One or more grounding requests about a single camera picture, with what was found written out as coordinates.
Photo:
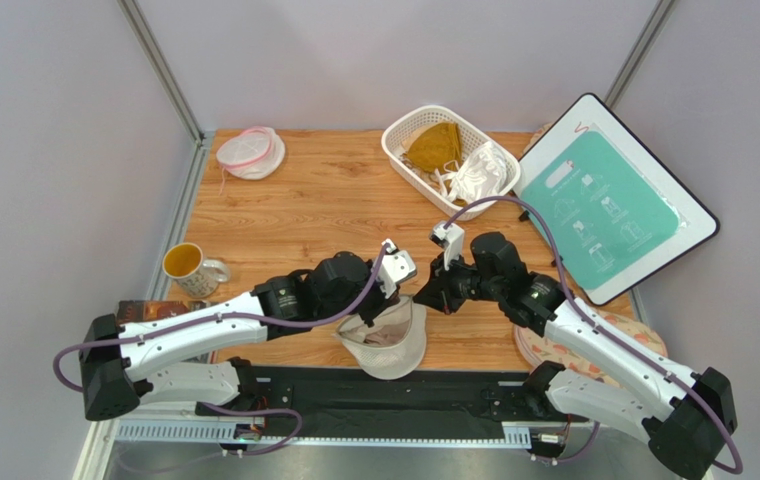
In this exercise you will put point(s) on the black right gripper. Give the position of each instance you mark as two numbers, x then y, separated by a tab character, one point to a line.
443	289

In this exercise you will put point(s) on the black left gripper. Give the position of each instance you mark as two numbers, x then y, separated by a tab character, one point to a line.
382	302

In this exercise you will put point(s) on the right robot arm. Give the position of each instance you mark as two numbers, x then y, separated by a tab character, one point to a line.
686	418

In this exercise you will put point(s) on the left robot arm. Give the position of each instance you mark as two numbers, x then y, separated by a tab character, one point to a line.
124	366

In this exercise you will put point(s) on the pink satin bra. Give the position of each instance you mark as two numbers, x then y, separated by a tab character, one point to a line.
388	335

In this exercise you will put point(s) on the white bra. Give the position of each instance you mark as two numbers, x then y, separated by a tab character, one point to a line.
481	174

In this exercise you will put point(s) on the mustard yellow bra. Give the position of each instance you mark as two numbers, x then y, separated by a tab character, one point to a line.
446	148

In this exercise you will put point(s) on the white pink-trimmed mesh laundry bag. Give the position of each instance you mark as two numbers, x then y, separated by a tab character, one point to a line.
254	154

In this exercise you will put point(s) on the white plastic basket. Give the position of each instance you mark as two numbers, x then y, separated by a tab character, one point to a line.
425	182

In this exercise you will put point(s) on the patterned mug with tea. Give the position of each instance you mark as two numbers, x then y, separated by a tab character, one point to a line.
196	275

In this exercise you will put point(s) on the white teal folding board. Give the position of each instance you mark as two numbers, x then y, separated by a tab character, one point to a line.
616	212

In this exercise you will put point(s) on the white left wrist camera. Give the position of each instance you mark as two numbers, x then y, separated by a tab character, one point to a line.
396	268

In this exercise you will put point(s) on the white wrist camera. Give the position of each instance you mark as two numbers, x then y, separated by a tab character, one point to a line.
450	237
396	268

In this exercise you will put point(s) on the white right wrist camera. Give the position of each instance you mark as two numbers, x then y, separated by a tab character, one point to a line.
450	237

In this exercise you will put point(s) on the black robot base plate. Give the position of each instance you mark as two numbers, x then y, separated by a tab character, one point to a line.
458	404

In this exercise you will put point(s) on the white slotted cable duct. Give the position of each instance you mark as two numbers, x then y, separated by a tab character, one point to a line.
511	436

